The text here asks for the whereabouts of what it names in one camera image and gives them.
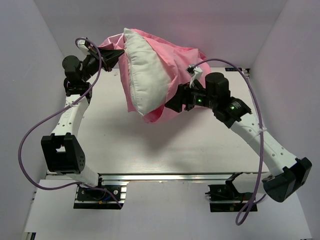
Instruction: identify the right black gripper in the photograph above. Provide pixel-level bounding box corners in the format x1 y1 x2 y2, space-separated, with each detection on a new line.
164 79 217 113

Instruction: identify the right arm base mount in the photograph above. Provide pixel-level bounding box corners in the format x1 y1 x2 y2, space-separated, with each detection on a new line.
205 172 253 213

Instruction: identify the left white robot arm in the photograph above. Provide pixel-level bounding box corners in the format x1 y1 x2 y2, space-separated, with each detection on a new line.
41 48 124 200

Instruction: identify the right blue corner label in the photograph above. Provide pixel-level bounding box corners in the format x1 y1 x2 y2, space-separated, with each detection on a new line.
224 67 243 72

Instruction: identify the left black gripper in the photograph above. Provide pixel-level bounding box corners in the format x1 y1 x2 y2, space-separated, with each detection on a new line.
81 45 125 82

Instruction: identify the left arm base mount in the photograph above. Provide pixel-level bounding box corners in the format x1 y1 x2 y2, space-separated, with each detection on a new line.
73 180 129 210

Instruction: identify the white pillow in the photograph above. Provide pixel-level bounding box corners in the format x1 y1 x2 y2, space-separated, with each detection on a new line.
123 28 172 117

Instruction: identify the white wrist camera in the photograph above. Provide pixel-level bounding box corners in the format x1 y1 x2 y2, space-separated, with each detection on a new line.
75 38 95 55
186 65 203 88

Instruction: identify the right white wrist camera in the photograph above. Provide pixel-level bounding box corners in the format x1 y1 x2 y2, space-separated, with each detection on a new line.
186 65 203 88

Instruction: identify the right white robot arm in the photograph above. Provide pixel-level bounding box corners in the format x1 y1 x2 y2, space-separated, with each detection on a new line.
165 72 312 203

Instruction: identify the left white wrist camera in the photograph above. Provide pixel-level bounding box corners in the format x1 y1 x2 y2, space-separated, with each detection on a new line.
75 38 95 55

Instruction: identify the pink pillowcase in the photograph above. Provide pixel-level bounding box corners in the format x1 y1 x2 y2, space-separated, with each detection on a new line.
99 28 206 124

